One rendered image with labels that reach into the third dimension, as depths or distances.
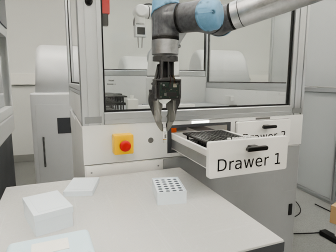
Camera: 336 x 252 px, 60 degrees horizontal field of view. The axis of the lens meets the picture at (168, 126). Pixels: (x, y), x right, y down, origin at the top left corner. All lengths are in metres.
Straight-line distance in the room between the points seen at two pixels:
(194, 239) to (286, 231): 1.03
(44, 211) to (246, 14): 0.70
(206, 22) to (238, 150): 0.39
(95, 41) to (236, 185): 0.85
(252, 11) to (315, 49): 2.32
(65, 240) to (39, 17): 3.93
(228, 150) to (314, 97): 2.29
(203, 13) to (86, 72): 0.49
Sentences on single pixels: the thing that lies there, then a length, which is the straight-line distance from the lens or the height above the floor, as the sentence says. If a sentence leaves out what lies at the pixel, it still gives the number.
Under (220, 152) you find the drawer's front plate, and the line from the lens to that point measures 0.87.
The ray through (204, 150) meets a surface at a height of 0.89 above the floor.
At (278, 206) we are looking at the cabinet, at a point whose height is 0.50.
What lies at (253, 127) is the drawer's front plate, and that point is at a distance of 1.33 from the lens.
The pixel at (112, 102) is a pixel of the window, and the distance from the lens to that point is 1.10.
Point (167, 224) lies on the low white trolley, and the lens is 0.74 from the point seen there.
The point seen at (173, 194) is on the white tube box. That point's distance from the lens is 0.84.
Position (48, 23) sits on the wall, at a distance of 4.37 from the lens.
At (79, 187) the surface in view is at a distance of 0.97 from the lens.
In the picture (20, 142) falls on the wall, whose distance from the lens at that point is 4.44.
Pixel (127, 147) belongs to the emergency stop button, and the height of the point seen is 0.87.
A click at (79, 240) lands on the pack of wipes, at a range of 0.62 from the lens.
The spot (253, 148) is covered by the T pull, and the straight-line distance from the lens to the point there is 0.89.
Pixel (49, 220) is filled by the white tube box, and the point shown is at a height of 0.79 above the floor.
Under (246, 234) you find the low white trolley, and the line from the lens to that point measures 0.73.
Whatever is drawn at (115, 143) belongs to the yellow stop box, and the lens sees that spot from 1.06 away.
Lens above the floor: 1.11
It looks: 9 degrees down
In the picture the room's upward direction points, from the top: straight up
